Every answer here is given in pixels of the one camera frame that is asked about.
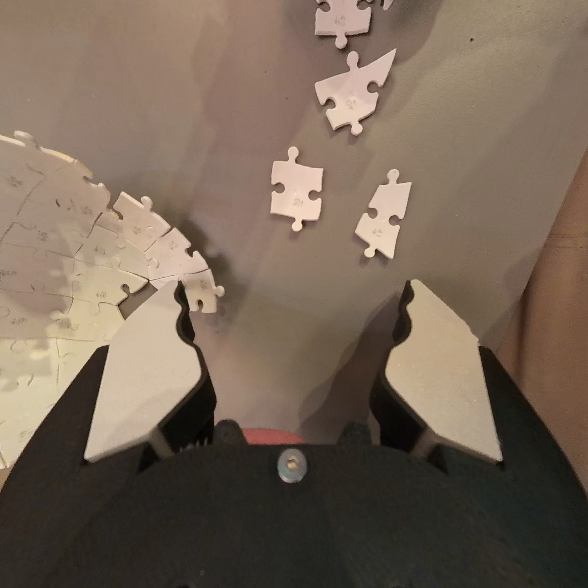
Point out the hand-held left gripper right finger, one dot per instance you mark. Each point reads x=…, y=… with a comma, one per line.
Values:
x=441, y=376

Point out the person's beige trousers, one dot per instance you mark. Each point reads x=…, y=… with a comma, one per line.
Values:
x=551, y=298

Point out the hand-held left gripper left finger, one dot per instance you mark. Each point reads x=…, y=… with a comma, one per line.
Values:
x=142, y=376

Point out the partly built puzzle ball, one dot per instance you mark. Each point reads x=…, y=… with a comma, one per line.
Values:
x=55, y=275

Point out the joined white puzzle piece pair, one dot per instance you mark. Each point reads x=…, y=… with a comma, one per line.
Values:
x=386, y=216

